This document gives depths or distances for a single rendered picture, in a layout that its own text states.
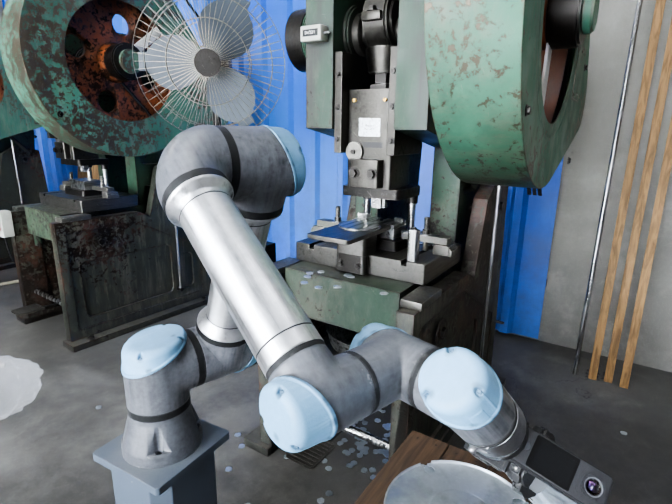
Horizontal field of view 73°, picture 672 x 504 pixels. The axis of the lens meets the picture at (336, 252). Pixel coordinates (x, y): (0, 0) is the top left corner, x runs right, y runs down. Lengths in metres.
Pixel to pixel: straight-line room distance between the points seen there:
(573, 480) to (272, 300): 0.41
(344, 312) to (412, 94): 0.62
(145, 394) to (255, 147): 0.49
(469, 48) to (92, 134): 1.72
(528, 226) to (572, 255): 0.25
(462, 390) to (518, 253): 2.05
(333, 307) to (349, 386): 0.87
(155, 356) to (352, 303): 0.61
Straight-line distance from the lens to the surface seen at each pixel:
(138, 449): 0.99
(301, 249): 1.48
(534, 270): 2.52
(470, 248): 1.60
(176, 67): 2.01
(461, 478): 1.10
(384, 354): 0.53
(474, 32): 0.95
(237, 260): 0.55
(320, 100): 1.42
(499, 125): 1.00
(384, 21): 1.39
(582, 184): 2.45
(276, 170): 0.72
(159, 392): 0.93
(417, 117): 1.26
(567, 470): 0.66
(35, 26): 2.24
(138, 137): 2.39
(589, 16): 1.27
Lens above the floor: 1.06
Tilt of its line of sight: 15 degrees down
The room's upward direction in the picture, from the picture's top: 1 degrees clockwise
